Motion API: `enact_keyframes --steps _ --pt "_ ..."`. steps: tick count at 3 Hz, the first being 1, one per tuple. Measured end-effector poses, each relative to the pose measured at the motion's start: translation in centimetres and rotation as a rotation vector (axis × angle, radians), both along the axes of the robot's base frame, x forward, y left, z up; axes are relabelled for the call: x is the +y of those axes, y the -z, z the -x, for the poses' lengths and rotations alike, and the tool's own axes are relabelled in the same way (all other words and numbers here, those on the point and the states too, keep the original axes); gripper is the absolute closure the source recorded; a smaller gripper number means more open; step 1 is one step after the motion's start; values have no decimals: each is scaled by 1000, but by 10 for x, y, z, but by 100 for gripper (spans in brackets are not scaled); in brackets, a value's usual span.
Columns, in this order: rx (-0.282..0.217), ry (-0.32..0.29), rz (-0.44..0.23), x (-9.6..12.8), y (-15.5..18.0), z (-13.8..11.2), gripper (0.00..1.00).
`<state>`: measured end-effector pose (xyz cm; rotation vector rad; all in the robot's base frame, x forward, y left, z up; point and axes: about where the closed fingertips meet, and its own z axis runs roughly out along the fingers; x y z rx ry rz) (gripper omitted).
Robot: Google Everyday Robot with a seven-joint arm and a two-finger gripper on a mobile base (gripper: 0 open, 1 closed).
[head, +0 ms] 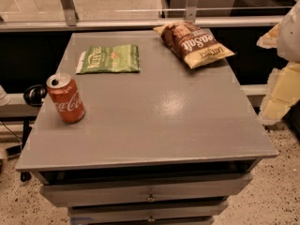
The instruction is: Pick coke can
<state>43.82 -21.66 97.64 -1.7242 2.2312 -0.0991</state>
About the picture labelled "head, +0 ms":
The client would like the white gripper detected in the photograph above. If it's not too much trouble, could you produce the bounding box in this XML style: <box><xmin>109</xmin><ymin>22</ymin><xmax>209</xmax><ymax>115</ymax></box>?
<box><xmin>256</xmin><ymin>1</ymin><xmax>300</xmax><ymax>126</ymax></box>

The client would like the red Coca-Cola can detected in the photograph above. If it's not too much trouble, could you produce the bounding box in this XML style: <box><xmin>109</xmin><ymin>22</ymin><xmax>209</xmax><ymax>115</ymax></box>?
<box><xmin>46</xmin><ymin>73</ymin><xmax>85</xmax><ymax>124</ymax></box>

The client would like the brown yellow chips bag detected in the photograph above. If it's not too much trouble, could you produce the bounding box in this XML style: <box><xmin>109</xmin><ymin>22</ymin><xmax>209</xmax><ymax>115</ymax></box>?
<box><xmin>154</xmin><ymin>22</ymin><xmax>234</xmax><ymax>68</ymax></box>

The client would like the grey drawer cabinet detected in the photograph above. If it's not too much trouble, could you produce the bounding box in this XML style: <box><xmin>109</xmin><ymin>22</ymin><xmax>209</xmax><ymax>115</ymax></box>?
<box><xmin>17</xmin><ymin>31</ymin><xmax>277</xmax><ymax>225</ymax></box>

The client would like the grey upper drawer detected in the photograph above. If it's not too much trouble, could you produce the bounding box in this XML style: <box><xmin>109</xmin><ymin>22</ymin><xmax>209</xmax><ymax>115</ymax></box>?
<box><xmin>40</xmin><ymin>172</ymin><xmax>252</xmax><ymax>207</ymax></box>

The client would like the grey drawer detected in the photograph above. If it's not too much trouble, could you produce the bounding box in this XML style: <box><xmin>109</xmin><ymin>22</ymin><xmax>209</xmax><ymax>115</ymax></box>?
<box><xmin>68</xmin><ymin>201</ymin><xmax>228</xmax><ymax>225</ymax></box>
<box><xmin>40</xmin><ymin>172</ymin><xmax>252</xmax><ymax>207</ymax></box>

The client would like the grey lower drawer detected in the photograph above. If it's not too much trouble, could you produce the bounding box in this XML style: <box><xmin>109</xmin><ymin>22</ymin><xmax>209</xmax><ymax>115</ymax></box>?
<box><xmin>68</xmin><ymin>201</ymin><xmax>228</xmax><ymax>225</ymax></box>

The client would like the green Kettle chips bag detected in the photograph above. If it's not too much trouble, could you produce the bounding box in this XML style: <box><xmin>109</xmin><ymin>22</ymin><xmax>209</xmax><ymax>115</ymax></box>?
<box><xmin>76</xmin><ymin>44</ymin><xmax>140</xmax><ymax>74</ymax></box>

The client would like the black round object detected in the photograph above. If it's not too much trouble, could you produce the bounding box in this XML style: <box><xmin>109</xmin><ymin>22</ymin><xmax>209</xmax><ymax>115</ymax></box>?
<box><xmin>23</xmin><ymin>84</ymin><xmax>47</xmax><ymax>107</ymax></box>

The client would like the metal railing frame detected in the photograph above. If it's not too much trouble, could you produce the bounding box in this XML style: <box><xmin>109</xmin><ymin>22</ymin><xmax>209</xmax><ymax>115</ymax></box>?
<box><xmin>0</xmin><ymin>0</ymin><xmax>299</xmax><ymax>32</ymax></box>

